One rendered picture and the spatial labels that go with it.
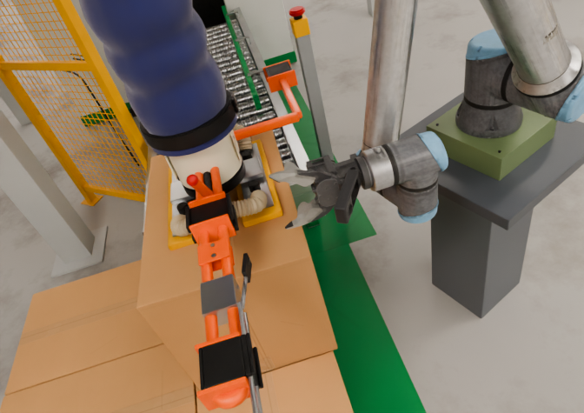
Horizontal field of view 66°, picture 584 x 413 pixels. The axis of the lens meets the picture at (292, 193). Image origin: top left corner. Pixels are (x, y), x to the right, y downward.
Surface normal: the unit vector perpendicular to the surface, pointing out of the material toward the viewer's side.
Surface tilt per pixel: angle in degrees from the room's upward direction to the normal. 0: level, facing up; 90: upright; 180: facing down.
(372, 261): 0
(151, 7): 76
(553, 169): 0
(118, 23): 83
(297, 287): 90
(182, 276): 0
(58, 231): 90
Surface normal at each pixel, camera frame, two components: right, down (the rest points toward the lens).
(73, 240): 0.22, 0.61
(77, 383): -0.22, -0.74
